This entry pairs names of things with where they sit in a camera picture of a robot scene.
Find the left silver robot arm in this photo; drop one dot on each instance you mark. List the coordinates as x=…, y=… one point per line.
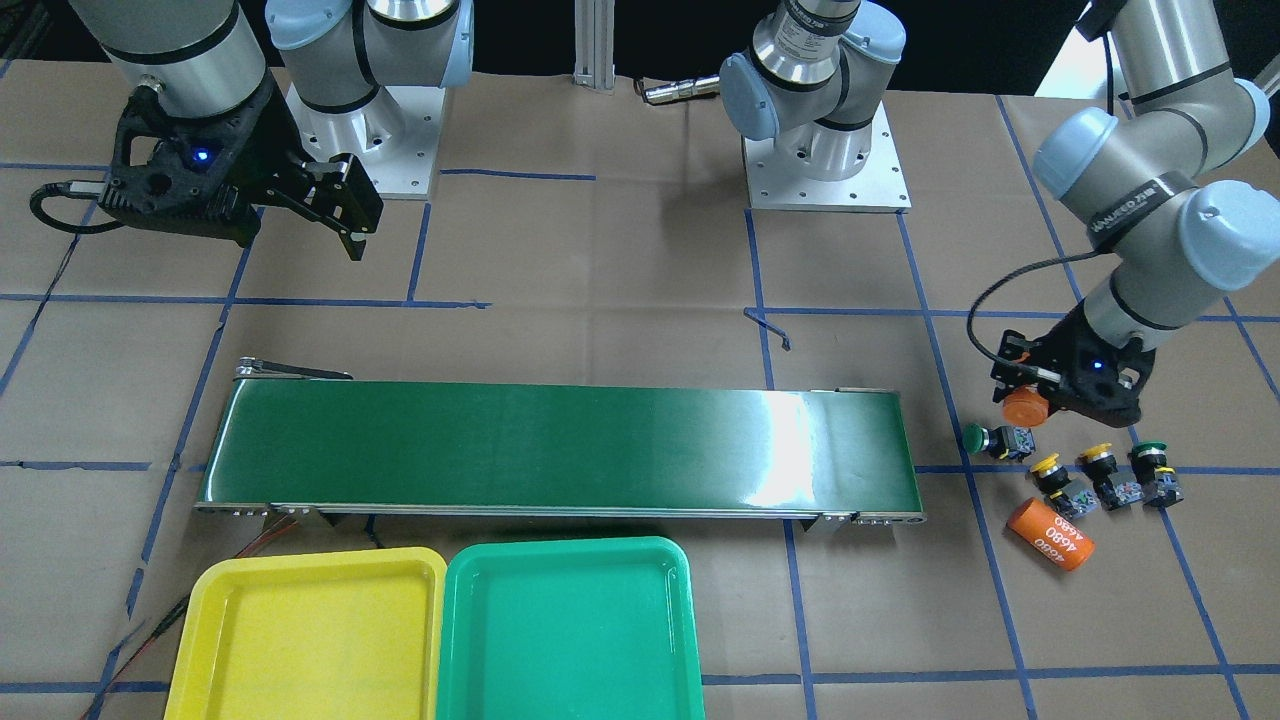
x=812, y=78

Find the aluminium frame post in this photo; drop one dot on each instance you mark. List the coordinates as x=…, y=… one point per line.
x=593, y=42

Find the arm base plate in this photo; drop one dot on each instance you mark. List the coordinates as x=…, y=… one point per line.
x=814, y=168
x=396, y=137

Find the green push button switch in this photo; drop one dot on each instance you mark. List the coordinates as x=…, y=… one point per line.
x=1004, y=443

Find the green conveyor belt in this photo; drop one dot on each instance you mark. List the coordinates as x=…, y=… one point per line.
x=838, y=456

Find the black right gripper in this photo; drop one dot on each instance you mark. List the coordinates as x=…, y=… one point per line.
x=262, y=142

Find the green plastic tray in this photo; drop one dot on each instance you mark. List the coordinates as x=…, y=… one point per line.
x=570, y=629

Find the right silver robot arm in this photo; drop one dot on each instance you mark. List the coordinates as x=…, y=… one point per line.
x=208, y=59

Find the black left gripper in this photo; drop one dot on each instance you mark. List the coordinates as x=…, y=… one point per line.
x=1080, y=340

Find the yellow push button switch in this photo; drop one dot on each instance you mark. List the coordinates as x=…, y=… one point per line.
x=1068, y=497

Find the loose blue tape strip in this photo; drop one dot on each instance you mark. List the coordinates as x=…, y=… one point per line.
x=760, y=317

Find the yellow plastic tray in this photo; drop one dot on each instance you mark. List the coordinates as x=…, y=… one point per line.
x=339, y=635

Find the orange cylinder with white print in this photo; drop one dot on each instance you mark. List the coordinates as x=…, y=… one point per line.
x=1025, y=407

